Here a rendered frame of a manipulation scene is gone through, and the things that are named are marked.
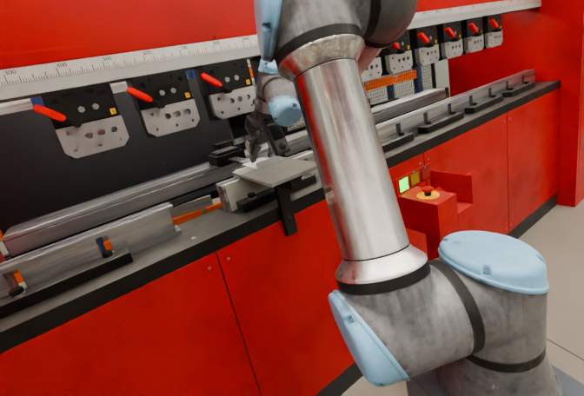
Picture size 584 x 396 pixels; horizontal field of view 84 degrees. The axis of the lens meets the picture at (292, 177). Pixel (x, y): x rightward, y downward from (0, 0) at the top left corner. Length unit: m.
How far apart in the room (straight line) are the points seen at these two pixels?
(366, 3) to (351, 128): 0.15
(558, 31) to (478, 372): 2.42
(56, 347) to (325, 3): 0.91
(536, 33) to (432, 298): 2.49
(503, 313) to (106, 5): 1.01
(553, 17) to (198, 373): 2.67
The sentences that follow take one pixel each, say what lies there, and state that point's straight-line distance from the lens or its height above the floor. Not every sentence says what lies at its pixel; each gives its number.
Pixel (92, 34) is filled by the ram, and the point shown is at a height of 1.45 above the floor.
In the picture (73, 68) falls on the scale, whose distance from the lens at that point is 0.99.
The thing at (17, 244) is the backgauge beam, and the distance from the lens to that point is 1.32.
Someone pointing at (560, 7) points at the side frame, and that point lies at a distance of 2.75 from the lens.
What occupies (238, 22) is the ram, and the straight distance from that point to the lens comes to 1.12.
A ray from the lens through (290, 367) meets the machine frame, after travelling 1.34.
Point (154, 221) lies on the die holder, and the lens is 1.04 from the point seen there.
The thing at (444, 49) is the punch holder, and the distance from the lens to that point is 1.84.
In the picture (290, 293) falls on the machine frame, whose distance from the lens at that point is 1.18.
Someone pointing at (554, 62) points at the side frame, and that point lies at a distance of 2.77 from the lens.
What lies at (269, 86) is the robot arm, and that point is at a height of 1.24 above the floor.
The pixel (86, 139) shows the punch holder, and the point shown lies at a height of 1.21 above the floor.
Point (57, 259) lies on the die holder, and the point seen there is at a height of 0.94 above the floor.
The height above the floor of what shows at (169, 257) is 0.87.
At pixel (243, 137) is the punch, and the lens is 1.12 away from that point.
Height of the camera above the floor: 1.25
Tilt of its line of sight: 17 degrees down
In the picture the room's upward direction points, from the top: 13 degrees counter-clockwise
